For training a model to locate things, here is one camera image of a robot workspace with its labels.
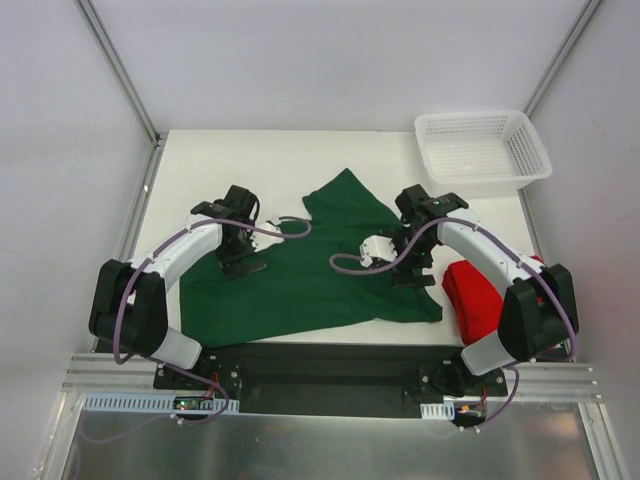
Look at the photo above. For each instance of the aluminium frame rail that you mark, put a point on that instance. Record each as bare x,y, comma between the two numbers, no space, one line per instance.
241,374

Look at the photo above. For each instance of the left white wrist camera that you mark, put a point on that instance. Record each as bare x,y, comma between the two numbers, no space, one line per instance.
267,235

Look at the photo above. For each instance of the white plastic basket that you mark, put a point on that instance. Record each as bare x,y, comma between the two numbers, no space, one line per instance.
480,154

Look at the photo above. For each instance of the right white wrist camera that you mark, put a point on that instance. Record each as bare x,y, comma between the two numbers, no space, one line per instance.
377,251

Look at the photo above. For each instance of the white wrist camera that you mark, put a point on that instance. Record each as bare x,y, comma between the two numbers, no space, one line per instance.
377,251
267,235

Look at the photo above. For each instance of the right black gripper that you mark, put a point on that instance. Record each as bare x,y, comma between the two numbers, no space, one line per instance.
412,276

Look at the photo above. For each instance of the green t shirt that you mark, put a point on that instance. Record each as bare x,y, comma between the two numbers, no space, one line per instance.
298,291

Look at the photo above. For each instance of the red folded t shirt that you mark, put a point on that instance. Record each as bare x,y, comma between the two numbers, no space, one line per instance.
476,302

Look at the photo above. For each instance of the left white cable duct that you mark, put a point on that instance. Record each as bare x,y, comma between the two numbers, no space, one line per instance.
158,403

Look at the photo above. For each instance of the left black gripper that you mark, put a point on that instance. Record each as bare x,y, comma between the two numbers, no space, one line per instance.
241,265

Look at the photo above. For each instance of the white cable duct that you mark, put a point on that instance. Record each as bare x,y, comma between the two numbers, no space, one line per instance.
444,410
158,403

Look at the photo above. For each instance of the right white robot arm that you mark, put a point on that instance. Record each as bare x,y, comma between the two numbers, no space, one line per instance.
538,301

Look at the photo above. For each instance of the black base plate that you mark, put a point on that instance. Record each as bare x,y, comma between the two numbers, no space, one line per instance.
374,402

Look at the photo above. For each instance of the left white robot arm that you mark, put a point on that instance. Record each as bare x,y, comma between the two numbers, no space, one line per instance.
130,306

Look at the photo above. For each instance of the right white cable duct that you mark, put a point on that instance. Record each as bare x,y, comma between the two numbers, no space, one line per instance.
444,410

